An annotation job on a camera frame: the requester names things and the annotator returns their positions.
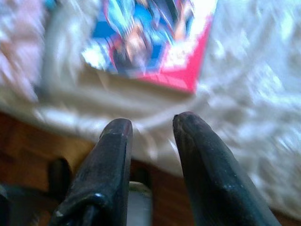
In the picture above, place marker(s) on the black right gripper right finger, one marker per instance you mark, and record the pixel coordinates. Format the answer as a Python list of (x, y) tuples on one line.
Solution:
[(211, 179)]

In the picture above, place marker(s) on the pink cartoon print blanket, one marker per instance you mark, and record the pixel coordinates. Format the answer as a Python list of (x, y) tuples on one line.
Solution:
[(18, 47)]

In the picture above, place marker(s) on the colourful comic book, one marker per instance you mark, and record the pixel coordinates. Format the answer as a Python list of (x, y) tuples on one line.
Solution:
[(152, 35)]

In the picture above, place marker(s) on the grey robot leg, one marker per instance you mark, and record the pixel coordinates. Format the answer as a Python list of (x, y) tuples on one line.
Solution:
[(140, 204)]

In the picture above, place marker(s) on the beige floral bed sheet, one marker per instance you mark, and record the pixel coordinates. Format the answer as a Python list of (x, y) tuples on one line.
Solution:
[(247, 70)]

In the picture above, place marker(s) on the black robot foot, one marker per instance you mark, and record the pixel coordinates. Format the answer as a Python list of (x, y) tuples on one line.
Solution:
[(60, 179)]

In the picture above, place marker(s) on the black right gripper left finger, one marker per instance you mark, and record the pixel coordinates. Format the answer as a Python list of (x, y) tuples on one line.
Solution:
[(105, 176)]

